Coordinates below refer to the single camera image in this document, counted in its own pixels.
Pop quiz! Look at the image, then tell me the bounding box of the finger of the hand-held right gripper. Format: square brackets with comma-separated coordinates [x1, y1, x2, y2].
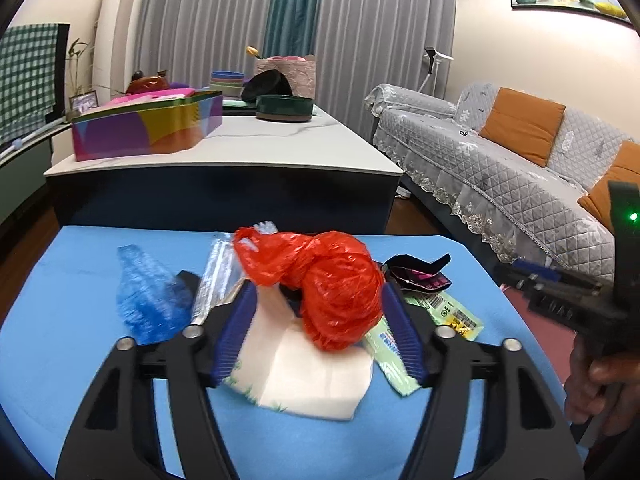
[492, 264, 538, 293]
[512, 256, 603, 291]

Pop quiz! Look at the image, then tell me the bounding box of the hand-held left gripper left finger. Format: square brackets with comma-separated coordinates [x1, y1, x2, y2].
[55, 280, 261, 480]

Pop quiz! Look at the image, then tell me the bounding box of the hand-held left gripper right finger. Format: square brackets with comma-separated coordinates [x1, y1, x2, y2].
[381, 279, 586, 480]

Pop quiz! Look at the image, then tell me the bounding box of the clear plastic straw wrapper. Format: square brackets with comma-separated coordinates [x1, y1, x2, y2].
[191, 234, 246, 328]

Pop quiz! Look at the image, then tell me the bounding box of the black and pink packet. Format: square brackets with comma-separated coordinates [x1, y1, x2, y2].
[382, 254, 453, 293]

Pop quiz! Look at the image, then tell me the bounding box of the red plastic bag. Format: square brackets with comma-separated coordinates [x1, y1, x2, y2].
[234, 227, 385, 352]

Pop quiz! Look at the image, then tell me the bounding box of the white tissue packet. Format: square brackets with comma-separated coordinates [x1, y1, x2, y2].
[222, 285, 375, 422]

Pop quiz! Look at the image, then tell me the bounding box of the person's right hand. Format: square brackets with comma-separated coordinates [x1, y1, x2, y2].
[564, 331, 640, 437]

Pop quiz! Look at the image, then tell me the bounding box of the light green wrapper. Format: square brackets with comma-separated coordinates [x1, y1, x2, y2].
[364, 290, 485, 397]

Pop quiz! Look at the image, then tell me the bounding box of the blue crumpled plastic bag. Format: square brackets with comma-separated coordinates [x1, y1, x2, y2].
[116, 244, 193, 345]

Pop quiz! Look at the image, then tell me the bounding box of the grey quilted sofa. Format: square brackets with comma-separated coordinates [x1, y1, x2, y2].
[364, 82, 640, 283]

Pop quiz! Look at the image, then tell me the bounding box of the orange cushion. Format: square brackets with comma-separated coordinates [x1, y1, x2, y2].
[577, 140, 640, 233]
[479, 87, 566, 167]

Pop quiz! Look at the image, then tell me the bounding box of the blue foam mat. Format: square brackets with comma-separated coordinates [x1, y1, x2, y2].
[0, 225, 583, 480]

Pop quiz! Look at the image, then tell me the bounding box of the white-topped dark coffee table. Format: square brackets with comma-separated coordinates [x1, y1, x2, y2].
[44, 102, 405, 236]

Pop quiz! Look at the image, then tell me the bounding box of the multicoloured rectangular box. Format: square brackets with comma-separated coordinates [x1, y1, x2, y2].
[70, 91, 224, 162]

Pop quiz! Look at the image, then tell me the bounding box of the dark green round tin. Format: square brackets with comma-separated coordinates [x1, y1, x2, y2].
[255, 95, 314, 123]

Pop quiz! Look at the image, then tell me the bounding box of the white floor lamp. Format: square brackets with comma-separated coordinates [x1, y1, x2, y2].
[417, 47, 455, 93]

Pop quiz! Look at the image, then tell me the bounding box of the stack of pastel bowls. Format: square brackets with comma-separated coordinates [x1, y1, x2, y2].
[210, 71, 246, 97]

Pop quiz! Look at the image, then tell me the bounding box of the black round hat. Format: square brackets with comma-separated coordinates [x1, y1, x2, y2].
[241, 71, 294, 102]

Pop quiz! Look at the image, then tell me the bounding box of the green cabinet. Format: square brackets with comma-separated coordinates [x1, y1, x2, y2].
[0, 130, 53, 226]

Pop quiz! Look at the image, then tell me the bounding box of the brown teapot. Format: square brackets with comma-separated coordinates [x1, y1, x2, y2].
[126, 70, 171, 95]

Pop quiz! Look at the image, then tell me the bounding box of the white pipe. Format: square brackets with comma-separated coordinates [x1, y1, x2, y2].
[0, 117, 71, 161]

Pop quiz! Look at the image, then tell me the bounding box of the grey curtain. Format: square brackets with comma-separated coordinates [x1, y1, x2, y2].
[310, 0, 458, 131]
[135, 0, 278, 86]

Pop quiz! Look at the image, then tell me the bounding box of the thin bamboo plant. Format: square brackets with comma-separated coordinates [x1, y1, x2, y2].
[67, 37, 96, 96]

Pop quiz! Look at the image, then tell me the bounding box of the white standing air conditioner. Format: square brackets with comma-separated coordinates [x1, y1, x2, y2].
[95, 0, 151, 101]

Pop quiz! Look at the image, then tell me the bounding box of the green checked cloth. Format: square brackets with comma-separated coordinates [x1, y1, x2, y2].
[0, 24, 71, 138]

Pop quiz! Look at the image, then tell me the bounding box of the teal curtain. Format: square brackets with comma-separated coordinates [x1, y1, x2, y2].
[262, 0, 328, 58]

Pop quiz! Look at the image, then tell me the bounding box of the small photo frame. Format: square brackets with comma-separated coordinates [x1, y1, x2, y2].
[69, 91, 98, 116]

